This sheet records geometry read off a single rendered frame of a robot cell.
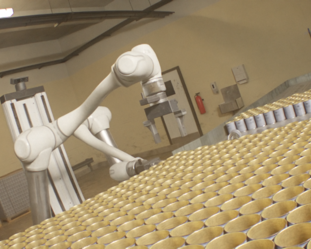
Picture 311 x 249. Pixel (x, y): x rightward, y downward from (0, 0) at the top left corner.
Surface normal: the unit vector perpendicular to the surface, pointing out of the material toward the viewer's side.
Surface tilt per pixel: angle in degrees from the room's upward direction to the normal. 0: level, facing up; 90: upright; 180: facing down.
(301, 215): 88
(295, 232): 88
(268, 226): 88
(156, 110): 88
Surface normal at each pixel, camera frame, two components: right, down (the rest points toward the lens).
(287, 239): 0.17, -0.03
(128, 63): -0.16, 0.04
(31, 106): 0.81, -0.26
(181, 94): -0.57, 0.26
